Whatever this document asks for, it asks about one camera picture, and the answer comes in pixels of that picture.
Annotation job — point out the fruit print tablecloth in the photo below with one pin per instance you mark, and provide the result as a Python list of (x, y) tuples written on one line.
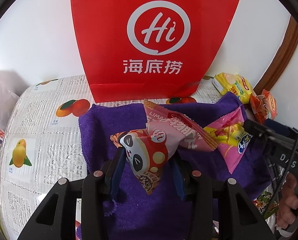
[(39, 148)]

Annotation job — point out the pink strawberry snack packet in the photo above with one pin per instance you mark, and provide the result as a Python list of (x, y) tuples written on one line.
[(176, 129)]

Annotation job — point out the yellow potato chips bag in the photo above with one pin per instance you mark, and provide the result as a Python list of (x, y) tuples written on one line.
[(236, 84)]

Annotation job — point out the pink yellow chips bag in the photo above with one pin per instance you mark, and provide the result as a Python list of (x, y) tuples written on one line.
[(232, 139)]

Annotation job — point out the person right hand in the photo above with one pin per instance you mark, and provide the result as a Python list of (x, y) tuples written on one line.
[(289, 201)]

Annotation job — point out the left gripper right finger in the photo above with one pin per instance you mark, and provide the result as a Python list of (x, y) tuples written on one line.
[(192, 186)]

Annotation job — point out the red orange chips bag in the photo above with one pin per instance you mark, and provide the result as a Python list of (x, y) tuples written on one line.
[(263, 106)]

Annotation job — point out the brown wooden door frame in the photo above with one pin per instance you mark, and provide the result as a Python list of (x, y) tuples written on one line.
[(281, 59)]

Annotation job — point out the red paper shopping bag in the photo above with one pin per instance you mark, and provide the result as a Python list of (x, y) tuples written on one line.
[(148, 49)]

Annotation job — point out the panda red snack packet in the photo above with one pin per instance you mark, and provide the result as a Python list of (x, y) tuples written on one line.
[(146, 154)]

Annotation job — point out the green rice cracker bag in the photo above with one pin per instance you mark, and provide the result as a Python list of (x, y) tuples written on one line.
[(262, 203)]

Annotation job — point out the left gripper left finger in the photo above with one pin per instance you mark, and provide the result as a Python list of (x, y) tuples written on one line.
[(100, 186)]

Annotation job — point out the purple towel tray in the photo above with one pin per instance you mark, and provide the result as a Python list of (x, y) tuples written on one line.
[(134, 214)]

